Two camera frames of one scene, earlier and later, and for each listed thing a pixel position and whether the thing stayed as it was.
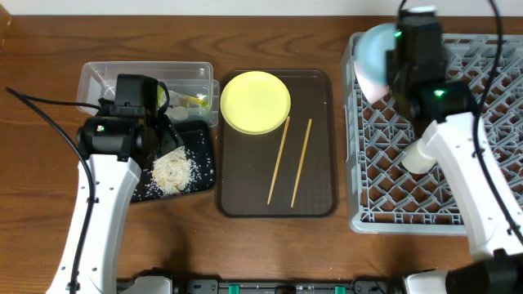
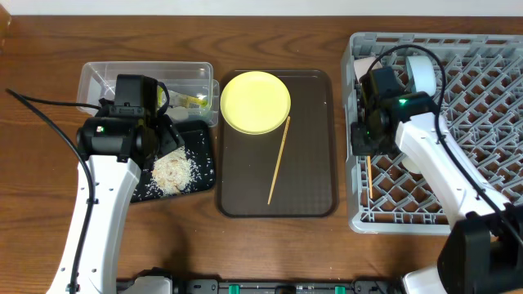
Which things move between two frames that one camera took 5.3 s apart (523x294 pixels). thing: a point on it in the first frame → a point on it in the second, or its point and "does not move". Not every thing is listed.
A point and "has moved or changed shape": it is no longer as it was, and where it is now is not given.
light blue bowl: [369, 55] has moved or changed shape
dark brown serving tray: [292, 171] does not move
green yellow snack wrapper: [178, 100] does not move
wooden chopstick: [280, 158] does not move
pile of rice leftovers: [172, 173] does not move
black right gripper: [407, 87] → [364, 144]
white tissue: [178, 113] does not move
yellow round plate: [255, 102] does not move
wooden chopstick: [302, 161] → [368, 158]
